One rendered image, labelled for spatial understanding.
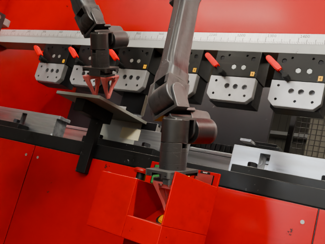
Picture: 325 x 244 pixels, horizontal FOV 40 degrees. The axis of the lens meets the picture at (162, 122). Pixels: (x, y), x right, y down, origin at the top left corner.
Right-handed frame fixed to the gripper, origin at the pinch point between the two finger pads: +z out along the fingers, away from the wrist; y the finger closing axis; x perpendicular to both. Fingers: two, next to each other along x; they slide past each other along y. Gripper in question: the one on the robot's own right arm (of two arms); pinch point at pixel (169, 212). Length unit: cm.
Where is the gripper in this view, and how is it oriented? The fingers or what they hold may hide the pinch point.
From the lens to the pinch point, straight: 93.8
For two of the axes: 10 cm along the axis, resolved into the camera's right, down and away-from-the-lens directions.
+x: -7.7, -0.7, 6.4
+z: -0.7, 10.0, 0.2
